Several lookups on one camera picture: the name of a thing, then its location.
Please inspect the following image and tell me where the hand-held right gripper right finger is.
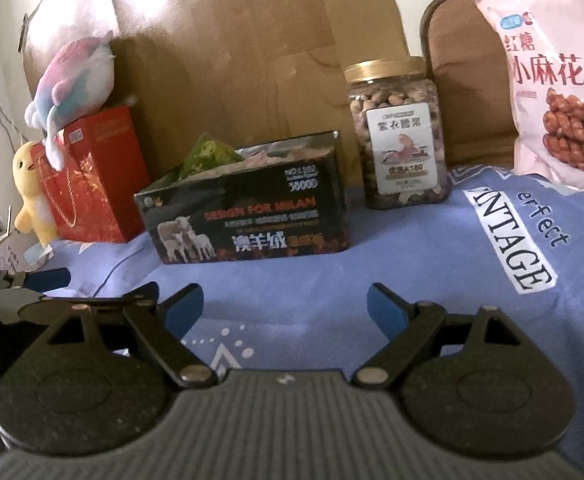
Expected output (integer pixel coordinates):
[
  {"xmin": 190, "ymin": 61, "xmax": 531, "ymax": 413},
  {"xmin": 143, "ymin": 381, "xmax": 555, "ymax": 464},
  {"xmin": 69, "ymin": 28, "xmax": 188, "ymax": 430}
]
[{"xmin": 352, "ymin": 282, "xmax": 525, "ymax": 389}]

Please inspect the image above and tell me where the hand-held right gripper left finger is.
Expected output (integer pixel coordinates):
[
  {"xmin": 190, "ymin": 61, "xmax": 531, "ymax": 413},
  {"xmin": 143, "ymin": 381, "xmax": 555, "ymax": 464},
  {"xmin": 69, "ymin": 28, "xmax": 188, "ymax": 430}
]
[{"xmin": 39, "ymin": 282, "xmax": 219, "ymax": 388}]

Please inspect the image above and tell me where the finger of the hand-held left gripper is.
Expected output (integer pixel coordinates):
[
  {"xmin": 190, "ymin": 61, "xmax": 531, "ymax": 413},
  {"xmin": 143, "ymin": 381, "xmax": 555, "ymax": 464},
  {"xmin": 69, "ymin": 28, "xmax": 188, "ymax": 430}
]
[{"xmin": 22, "ymin": 267, "xmax": 71, "ymax": 294}]

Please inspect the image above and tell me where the black printed cardboard box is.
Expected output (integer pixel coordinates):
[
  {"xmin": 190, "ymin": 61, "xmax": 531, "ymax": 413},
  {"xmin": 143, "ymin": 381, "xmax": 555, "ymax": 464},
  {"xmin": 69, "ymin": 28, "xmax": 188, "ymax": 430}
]
[{"xmin": 134, "ymin": 130, "xmax": 351, "ymax": 265}]

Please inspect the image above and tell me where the pink snack packet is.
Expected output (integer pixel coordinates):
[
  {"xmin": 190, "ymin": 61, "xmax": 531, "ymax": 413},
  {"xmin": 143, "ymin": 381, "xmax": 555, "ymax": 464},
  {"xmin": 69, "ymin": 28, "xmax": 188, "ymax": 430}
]
[{"xmin": 471, "ymin": 0, "xmax": 584, "ymax": 196}]

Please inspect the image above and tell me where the blue printed bed sheet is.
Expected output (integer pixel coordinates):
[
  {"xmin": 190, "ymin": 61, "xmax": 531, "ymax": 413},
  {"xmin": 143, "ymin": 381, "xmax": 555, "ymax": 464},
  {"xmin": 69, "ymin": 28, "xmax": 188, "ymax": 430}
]
[{"xmin": 0, "ymin": 162, "xmax": 584, "ymax": 480}]

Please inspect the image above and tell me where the yellow plush duck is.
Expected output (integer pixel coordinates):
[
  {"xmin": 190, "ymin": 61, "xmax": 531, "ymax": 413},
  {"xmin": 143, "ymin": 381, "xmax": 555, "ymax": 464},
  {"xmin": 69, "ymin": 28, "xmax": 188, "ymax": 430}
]
[{"xmin": 12, "ymin": 140, "xmax": 60, "ymax": 248}]

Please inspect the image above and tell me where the red gift bag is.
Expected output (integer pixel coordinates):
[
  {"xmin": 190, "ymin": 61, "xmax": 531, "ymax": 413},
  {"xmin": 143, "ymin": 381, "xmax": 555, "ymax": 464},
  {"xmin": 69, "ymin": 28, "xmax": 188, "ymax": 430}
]
[{"xmin": 36, "ymin": 105, "xmax": 151, "ymax": 244}]

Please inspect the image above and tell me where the green snack packet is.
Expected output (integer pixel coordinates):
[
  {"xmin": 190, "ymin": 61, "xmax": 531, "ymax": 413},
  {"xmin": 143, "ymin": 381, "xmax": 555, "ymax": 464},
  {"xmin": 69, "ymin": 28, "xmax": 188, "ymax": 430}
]
[{"xmin": 179, "ymin": 133, "xmax": 243, "ymax": 181}]

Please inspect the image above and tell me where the clear nut jar gold lid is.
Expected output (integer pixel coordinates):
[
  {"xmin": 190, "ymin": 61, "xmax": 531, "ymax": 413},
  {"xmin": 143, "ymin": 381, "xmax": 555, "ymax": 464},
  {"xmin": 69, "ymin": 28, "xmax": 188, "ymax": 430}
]
[{"xmin": 344, "ymin": 57, "xmax": 454, "ymax": 211}]

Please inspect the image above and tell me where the pink blue plush toy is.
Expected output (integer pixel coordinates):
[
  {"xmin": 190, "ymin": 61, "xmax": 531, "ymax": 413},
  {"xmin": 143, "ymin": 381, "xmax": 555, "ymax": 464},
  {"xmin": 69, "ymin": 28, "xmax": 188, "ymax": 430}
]
[{"xmin": 24, "ymin": 30, "xmax": 117, "ymax": 171}]

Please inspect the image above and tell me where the brown cushion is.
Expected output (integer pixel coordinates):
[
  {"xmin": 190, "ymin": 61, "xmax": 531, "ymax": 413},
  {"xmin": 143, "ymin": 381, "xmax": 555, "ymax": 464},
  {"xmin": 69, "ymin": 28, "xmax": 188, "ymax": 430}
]
[{"xmin": 420, "ymin": 0, "xmax": 518, "ymax": 167}]

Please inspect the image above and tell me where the brown cardboard panel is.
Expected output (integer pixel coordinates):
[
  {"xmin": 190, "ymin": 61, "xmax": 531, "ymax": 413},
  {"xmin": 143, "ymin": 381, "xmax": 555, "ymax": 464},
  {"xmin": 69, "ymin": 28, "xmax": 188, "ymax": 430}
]
[{"xmin": 22, "ymin": 0, "xmax": 425, "ymax": 186}]

